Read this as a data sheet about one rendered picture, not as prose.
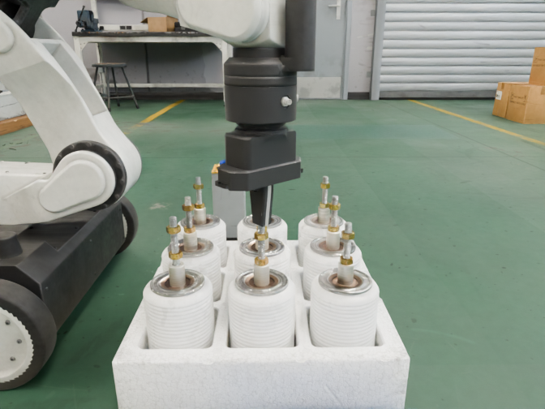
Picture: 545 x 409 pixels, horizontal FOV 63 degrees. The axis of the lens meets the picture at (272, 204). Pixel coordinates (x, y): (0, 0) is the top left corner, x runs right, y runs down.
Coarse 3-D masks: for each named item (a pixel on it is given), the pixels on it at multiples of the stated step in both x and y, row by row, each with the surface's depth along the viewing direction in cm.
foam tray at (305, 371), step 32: (224, 288) 75; (224, 320) 66; (384, 320) 66; (128, 352) 59; (160, 352) 59; (192, 352) 59; (224, 352) 59; (256, 352) 59; (288, 352) 59; (320, 352) 59; (352, 352) 59; (384, 352) 59; (128, 384) 58; (160, 384) 58; (192, 384) 59; (224, 384) 59; (256, 384) 59; (288, 384) 59; (320, 384) 59; (352, 384) 59; (384, 384) 59
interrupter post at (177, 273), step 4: (172, 264) 61; (180, 264) 61; (172, 268) 60; (176, 268) 60; (180, 268) 61; (184, 268) 61; (172, 272) 61; (176, 272) 60; (180, 272) 61; (184, 272) 62; (172, 276) 61; (176, 276) 61; (180, 276) 61; (184, 276) 62; (172, 280) 61; (176, 280) 61; (180, 280) 61; (184, 280) 62; (172, 284) 61; (176, 284) 61; (180, 284) 61; (184, 284) 62
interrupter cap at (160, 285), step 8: (168, 272) 65; (192, 272) 65; (152, 280) 62; (160, 280) 62; (168, 280) 63; (192, 280) 63; (200, 280) 63; (152, 288) 60; (160, 288) 60; (168, 288) 60; (176, 288) 61; (184, 288) 60; (192, 288) 60; (200, 288) 61; (168, 296) 59; (176, 296) 59
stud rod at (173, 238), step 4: (172, 216) 59; (172, 220) 59; (176, 220) 59; (172, 224) 59; (176, 224) 59; (172, 236) 59; (176, 236) 60; (172, 240) 60; (176, 240) 60; (172, 244) 60; (176, 244) 60; (172, 248) 60; (176, 248) 60; (172, 252) 60; (176, 252) 60; (176, 260) 61; (176, 264) 61
